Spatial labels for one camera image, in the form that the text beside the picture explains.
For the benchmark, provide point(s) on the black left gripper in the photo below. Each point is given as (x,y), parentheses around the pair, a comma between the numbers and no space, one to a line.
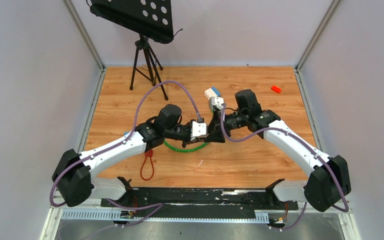
(189,141)

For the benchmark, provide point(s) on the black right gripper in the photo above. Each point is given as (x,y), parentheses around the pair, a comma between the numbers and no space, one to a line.
(215,129)

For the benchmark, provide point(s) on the green cable lock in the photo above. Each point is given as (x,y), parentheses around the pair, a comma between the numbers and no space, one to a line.
(183,150)

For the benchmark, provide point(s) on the red cable lock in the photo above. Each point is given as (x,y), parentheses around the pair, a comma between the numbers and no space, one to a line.
(147,169)

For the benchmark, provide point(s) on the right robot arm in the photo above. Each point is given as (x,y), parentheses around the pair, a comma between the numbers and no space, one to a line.
(328,180)

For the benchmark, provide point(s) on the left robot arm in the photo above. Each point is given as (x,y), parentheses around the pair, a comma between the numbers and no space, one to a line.
(76,179)

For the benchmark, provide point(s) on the white and blue toy brick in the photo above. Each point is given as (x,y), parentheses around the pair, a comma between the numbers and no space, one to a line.
(211,92)

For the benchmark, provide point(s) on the small red brick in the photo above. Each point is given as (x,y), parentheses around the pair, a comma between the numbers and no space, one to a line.
(276,89)

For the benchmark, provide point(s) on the black tripod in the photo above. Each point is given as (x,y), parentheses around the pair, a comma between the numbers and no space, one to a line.
(151,61)

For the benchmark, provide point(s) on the black perforated stand tray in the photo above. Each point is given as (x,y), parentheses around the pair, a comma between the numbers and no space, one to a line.
(150,18)

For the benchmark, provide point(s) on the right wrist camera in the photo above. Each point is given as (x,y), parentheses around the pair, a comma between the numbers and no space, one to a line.
(216,103)

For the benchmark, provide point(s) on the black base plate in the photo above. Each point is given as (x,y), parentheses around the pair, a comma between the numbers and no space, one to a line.
(186,202)

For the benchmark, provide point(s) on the white slotted cable duct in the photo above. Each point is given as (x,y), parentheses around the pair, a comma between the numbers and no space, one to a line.
(119,215)

